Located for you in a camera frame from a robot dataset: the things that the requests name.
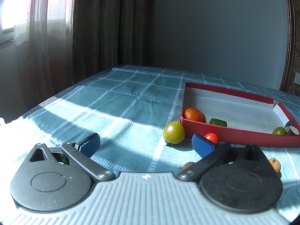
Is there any red cherry tomato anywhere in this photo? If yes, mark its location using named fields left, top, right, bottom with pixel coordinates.
left=204, top=133, right=219, bottom=144

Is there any orange mandarin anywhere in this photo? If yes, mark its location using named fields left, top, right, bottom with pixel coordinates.
left=184, top=108, right=206, bottom=123

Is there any sheer white curtain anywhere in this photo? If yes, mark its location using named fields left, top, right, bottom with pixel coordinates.
left=0, top=0, right=78, bottom=122

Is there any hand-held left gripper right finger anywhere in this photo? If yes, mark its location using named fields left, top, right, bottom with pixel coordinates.
left=177, top=133, right=270, bottom=183

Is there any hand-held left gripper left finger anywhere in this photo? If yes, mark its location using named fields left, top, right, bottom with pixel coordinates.
left=28, top=133, right=116, bottom=182

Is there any dark sugarcane piece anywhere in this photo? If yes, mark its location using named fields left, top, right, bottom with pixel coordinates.
left=284, top=121, right=300, bottom=136

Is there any red shallow cardboard box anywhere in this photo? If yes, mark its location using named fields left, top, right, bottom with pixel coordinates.
left=180, top=82, right=300, bottom=149

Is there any brown patterned curtain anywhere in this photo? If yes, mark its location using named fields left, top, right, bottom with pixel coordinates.
left=70, top=0, right=155, bottom=85

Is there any dark green fruit piece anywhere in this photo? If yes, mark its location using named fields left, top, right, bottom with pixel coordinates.
left=209, top=118, right=228, bottom=127

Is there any teal checked tablecloth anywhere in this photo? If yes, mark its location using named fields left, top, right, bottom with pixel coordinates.
left=0, top=64, right=300, bottom=225

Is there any window frame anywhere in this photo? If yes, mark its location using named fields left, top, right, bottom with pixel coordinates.
left=0, top=0, right=31, bottom=50

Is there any yellow-green tomato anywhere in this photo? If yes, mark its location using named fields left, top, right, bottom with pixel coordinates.
left=163, top=121, right=186, bottom=144

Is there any ornate framed wall panel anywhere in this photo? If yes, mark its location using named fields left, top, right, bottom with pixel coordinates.
left=279, top=0, right=300, bottom=96

